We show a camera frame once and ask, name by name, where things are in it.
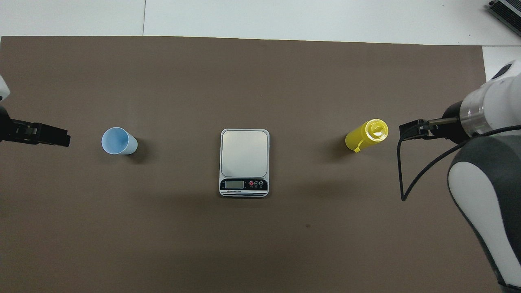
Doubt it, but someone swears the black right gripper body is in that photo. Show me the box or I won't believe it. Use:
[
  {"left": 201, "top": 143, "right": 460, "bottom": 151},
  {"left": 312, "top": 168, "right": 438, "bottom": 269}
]
[{"left": 442, "top": 102, "right": 473, "bottom": 144}]

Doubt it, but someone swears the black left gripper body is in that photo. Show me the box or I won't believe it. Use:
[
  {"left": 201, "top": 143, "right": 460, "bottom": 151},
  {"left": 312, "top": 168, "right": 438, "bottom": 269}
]
[{"left": 0, "top": 106, "right": 15, "bottom": 143}]

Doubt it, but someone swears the yellow squeeze seasoning bottle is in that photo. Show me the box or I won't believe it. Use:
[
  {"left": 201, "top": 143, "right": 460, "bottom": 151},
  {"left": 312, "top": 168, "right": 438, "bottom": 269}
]
[{"left": 345, "top": 119, "right": 389, "bottom": 153}]

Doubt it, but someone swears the light blue plastic cup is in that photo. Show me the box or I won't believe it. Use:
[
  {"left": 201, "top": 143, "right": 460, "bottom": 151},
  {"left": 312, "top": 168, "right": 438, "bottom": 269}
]
[{"left": 101, "top": 127, "right": 138, "bottom": 155}]

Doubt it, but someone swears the white digital kitchen scale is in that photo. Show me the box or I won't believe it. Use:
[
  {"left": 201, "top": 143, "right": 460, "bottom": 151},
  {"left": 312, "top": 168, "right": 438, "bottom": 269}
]
[{"left": 219, "top": 129, "right": 270, "bottom": 198}]

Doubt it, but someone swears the grey metal device box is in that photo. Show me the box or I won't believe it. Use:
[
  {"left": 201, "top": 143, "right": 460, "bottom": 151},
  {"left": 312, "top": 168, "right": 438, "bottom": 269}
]
[{"left": 488, "top": 0, "right": 521, "bottom": 38}]

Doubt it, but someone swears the brown table mat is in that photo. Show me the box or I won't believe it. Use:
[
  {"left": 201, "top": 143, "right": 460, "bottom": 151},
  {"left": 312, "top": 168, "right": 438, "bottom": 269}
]
[{"left": 0, "top": 36, "right": 505, "bottom": 293}]

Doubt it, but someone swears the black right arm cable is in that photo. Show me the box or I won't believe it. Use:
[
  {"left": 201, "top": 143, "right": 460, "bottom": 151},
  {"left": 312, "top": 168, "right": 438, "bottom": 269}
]
[{"left": 398, "top": 120, "right": 521, "bottom": 202}]

